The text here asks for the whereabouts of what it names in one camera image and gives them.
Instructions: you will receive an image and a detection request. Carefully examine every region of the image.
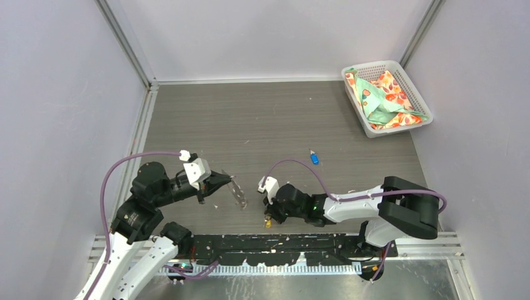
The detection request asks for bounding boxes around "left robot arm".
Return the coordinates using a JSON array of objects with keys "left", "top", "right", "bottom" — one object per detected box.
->
[{"left": 76, "top": 158, "right": 232, "bottom": 299}]

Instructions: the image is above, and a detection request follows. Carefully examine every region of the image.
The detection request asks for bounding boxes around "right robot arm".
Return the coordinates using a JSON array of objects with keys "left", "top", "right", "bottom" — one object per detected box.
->
[{"left": 257, "top": 176, "right": 447, "bottom": 257}]

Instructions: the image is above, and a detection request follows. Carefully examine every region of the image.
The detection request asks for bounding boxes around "blue key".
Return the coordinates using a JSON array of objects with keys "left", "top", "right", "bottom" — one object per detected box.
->
[{"left": 309, "top": 149, "right": 320, "bottom": 165}]

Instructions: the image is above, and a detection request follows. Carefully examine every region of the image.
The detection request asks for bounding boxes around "floral patterned cloth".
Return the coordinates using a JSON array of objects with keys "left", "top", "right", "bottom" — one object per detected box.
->
[{"left": 345, "top": 67, "right": 429, "bottom": 130}]

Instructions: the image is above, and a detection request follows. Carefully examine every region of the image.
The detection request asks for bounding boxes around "white plastic basket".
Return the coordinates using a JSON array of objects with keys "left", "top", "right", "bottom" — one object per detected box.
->
[{"left": 341, "top": 60, "right": 434, "bottom": 138}]

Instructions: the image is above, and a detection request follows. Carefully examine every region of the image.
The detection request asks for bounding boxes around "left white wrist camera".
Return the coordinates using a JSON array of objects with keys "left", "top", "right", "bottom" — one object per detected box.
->
[{"left": 183, "top": 157, "right": 212, "bottom": 190}]

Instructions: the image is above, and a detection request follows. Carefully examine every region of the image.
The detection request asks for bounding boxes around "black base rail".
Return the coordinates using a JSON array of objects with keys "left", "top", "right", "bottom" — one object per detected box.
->
[{"left": 176, "top": 234, "right": 384, "bottom": 266}]

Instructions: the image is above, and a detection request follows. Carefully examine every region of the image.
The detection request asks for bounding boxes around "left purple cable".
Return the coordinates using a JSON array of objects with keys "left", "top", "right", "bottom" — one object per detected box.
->
[{"left": 82, "top": 151, "right": 191, "bottom": 300}]

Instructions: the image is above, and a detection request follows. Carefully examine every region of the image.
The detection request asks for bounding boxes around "purple cable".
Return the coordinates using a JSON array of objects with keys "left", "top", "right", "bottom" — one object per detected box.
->
[
  {"left": 82, "top": 151, "right": 191, "bottom": 300},
  {"left": 261, "top": 159, "right": 448, "bottom": 283}
]

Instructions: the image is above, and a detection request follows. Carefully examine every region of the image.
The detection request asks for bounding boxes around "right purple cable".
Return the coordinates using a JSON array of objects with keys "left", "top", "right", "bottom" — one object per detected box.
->
[{"left": 261, "top": 159, "right": 448, "bottom": 283}]

